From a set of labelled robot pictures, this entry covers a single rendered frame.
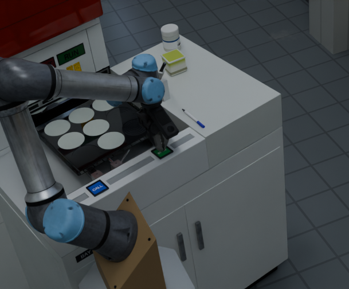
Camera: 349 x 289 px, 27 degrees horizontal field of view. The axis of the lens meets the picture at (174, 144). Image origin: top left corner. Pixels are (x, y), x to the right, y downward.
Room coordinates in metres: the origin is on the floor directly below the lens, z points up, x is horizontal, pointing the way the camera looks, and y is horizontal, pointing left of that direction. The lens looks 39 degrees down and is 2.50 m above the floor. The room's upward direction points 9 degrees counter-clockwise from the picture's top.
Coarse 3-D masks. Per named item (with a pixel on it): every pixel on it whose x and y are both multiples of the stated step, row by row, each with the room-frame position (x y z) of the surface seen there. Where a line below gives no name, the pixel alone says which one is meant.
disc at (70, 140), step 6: (72, 132) 2.16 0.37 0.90; (78, 132) 2.16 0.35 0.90; (60, 138) 2.14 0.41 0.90; (66, 138) 2.13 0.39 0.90; (72, 138) 2.13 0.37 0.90; (78, 138) 2.12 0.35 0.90; (84, 138) 2.11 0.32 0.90; (60, 144) 2.10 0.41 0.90; (66, 144) 2.09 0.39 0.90; (72, 144) 2.09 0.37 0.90; (78, 144) 2.08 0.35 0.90
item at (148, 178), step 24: (168, 144) 1.92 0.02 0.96; (192, 144) 1.90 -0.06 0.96; (120, 168) 1.84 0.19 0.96; (144, 168) 1.82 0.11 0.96; (168, 168) 1.84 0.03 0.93; (192, 168) 1.89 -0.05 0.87; (72, 192) 1.76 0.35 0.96; (120, 192) 1.74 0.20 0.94; (144, 192) 1.79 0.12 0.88; (168, 192) 1.83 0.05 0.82
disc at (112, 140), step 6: (108, 132) 2.12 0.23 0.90; (114, 132) 2.12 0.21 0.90; (102, 138) 2.10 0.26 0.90; (108, 138) 2.09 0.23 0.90; (114, 138) 2.08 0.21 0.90; (120, 138) 2.08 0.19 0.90; (102, 144) 2.06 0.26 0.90; (108, 144) 2.05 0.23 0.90; (114, 144) 2.05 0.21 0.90; (120, 144) 2.04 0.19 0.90
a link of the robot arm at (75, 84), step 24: (0, 72) 1.60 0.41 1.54; (24, 72) 1.59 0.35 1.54; (48, 72) 1.60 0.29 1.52; (72, 72) 1.65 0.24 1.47; (0, 96) 1.59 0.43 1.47; (24, 96) 1.57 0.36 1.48; (48, 96) 1.58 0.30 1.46; (72, 96) 1.62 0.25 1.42; (96, 96) 1.64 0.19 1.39; (120, 96) 1.67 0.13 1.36; (144, 96) 1.69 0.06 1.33
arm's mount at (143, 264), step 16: (128, 192) 1.59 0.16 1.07; (128, 208) 1.54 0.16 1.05; (144, 224) 1.45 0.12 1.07; (144, 240) 1.41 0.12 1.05; (96, 256) 1.50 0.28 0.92; (128, 256) 1.41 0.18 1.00; (144, 256) 1.37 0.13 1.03; (112, 272) 1.41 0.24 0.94; (128, 272) 1.36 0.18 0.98; (144, 272) 1.36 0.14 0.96; (160, 272) 1.38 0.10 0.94; (112, 288) 1.36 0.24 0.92; (128, 288) 1.35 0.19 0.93; (144, 288) 1.36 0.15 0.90; (160, 288) 1.38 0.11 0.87
